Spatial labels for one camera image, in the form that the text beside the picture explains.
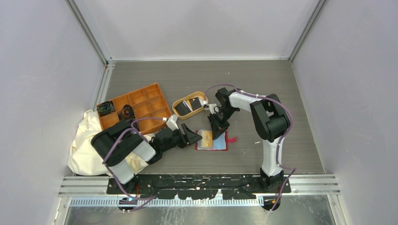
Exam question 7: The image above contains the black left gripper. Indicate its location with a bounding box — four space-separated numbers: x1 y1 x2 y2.
161 124 202 153

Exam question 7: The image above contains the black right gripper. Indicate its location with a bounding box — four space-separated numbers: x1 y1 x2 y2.
207 107 237 140

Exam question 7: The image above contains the gold credit card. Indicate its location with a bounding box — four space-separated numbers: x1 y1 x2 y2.
200 130 213 149

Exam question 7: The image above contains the red leather card holder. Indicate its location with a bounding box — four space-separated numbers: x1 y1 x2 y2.
195 130 238 151

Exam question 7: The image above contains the tan oval tray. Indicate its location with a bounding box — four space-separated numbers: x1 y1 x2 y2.
172 91 208 120

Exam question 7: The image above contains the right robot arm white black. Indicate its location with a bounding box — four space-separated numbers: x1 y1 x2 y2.
203 88 292 193

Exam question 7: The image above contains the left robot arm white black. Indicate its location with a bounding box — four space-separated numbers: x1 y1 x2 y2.
91 120 202 194

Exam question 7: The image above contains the black card in tray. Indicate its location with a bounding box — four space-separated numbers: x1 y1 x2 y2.
174 97 202 116

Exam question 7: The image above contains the orange compartment organizer tray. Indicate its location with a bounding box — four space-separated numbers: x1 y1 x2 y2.
98 83 172 129

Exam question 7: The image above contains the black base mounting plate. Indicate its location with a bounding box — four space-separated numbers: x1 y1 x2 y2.
106 174 291 200

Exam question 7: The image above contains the black roll in organizer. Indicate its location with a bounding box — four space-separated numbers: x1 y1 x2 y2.
118 104 135 120

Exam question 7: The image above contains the dark bundle in organizer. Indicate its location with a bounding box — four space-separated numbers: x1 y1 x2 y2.
97 101 116 117

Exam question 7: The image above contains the cream cloth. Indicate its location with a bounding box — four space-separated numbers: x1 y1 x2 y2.
68 110 156 178

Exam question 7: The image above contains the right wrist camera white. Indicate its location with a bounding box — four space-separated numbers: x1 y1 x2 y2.
203 100 219 114

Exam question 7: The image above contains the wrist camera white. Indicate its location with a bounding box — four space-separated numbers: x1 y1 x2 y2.
203 100 219 114
162 114 179 131

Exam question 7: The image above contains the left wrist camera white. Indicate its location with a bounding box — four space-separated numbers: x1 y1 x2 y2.
162 114 179 131

